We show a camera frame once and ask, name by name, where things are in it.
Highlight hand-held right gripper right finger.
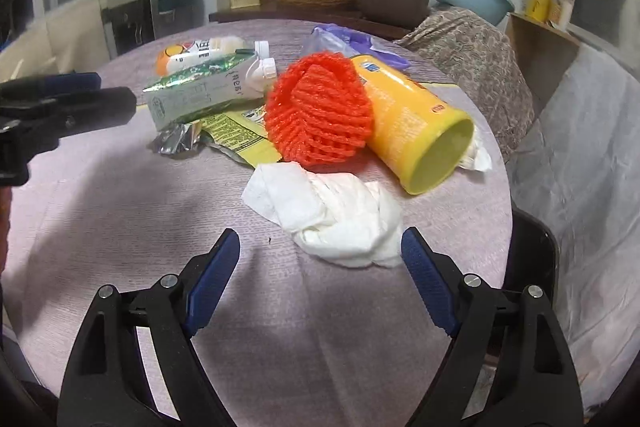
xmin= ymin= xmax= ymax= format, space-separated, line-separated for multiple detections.
xmin=401 ymin=227 xmax=585 ymax=427

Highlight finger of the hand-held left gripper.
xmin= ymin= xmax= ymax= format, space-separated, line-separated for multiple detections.
xmin=30 ymin=87 xmax=137 ymax=142
xmin=0 ymin=72 xmax=102 ymax=108

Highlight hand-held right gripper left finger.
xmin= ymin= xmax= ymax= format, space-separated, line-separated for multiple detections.
xmin=57 ymin=228 xmax=241 ymax=427

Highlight brown trash bin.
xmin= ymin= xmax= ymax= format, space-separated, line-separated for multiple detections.
xmin=501 ymin=206 xmax=559 ymax=308

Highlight white bottle with orange label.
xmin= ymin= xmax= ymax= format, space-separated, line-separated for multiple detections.
xmin=155 ymin=35 xmax=271 ymax=76

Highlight yellow snack wrapper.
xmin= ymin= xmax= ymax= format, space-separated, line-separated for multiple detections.
xmin=199 ymin=103 xmax=283 ymax=168

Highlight yellow cylindrical canister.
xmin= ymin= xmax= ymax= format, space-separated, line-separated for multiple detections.
xmin=349 ymin=53 xmax=475 ymax=196

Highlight purple plastic bag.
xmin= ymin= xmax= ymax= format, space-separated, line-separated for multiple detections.
xmin=311 ymin=24 xmax=412 ymax=71

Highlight beige cover cloth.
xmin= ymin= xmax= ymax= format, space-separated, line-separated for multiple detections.
xmin=0 ymin=0 xmax=151 ymax=80

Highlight silver foil wrapper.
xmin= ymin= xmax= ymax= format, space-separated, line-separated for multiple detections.
xmin=151 ymin=121 xmax=202 ymax=156

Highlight green drink carton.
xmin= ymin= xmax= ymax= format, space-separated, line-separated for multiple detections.
xmin=142 ymin=56 xmax=279 ymax=131

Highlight pink tablecloth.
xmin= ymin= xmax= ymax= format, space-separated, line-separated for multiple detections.
xmin=5 ymin=19 xmax=515 ymax=427

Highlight large crumpled white tissue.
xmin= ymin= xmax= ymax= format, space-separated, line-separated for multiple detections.
xmin=242 ymin=162 xmax=404 ymax=269

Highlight small crumpled white tissue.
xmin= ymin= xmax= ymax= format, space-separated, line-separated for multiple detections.
xmin=457 ymin=126 xmax=494 ymax=172

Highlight white cover sheet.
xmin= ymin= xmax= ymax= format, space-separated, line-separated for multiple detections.
xmin=509 ymin=41 xmax=640 ymax=410

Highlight orange foam fruit net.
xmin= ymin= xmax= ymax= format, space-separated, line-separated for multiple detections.
xmin=264 ymin=53 xmax=374 ymax=171

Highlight floral cover cloth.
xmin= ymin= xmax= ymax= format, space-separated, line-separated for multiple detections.
xmin=394 ymin=6 xmax=537 ymax=164

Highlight wooden cabinet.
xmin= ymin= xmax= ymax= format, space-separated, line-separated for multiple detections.
xmin=504 ymin=11 xmax=582 ymax=115

